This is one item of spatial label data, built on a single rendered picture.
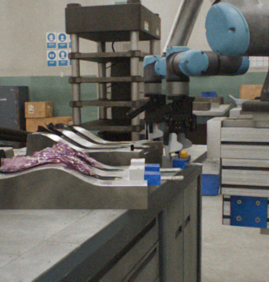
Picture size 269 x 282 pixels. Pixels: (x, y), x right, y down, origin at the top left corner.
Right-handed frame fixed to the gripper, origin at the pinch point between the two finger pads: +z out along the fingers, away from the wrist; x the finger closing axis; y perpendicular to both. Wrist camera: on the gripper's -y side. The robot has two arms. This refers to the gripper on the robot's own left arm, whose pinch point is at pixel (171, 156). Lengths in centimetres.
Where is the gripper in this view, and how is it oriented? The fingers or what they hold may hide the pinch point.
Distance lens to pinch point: 150.6
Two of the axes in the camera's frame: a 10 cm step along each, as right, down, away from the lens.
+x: 4.9, -1.1, 8.7
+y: 8.7, 0.5, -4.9
